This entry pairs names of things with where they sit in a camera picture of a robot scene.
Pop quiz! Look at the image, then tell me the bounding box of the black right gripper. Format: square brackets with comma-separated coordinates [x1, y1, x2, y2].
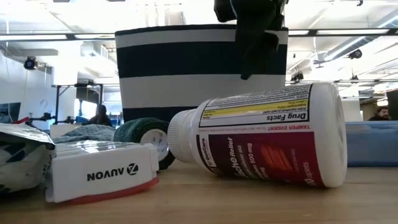
[213, 0, 289, 80]

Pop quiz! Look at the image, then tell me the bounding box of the navy white striped fabric basket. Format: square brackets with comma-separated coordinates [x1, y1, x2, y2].
[114, 24, 289, 124]

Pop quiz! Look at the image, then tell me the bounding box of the large white pill bottle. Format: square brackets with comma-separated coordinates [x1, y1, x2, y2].
[167, 81, 348, 189]

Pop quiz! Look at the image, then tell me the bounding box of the blue first aid kit case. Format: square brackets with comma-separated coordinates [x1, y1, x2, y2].
[344, 120, 398, 168]

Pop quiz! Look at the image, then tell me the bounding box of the dark green bandage roll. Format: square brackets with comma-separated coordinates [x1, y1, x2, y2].
[112, 117, 177, 171]

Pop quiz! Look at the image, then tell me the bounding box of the long white AUVON box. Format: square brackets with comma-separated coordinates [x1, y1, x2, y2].
[45, 139, 160, 206]

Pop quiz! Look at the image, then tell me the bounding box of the white patterned pouch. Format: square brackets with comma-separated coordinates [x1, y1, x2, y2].
[0, 123, 57, 195]

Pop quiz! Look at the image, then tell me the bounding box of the person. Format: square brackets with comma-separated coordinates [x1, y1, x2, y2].
[368, 106, 391, 121]
[88, 104, 113, 128]

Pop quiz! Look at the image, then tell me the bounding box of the blue patterned cloth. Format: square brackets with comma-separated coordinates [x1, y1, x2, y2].
[52, 124, 116, 144]

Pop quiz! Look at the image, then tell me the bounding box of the black metal stand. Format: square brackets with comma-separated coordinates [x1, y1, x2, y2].
[51, 82, 105, 125]

